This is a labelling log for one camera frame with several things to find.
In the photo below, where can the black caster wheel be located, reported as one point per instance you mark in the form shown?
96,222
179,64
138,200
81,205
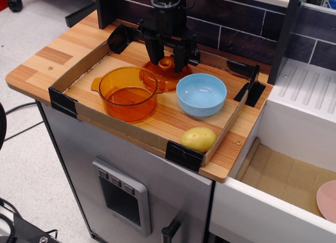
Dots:
15,5

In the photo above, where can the white toy sink unit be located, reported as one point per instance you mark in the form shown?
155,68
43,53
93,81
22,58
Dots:
271,193

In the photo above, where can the black metal stand base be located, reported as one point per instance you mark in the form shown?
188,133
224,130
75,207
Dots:
80,14

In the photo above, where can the grey dispenser panel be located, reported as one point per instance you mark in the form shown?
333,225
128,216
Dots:
125,197

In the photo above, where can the yellow toy potato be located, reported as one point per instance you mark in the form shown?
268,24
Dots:
200,139

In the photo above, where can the orange transparent plastic pot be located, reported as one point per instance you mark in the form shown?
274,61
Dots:
129,93

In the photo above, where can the orange transparent pot lid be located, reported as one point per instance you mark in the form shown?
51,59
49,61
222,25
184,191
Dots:
162,76

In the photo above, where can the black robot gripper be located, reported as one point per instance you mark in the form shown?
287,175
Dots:
168,28

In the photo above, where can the light blue bowl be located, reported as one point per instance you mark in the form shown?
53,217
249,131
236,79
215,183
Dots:
201,95

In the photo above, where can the pink plate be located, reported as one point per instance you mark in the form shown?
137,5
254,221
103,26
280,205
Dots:
326,200

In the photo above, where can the cardboard fence with black tape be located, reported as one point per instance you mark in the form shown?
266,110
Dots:
160,132

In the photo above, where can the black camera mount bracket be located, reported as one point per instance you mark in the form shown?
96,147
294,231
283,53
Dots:
14,228

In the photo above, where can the black vertical post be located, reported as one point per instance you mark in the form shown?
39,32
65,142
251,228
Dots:
283,41

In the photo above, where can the black cabinet door handle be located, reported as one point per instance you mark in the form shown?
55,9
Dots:
167,233

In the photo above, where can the grey toy kitchen cabinet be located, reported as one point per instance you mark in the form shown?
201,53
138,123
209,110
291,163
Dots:
174,191

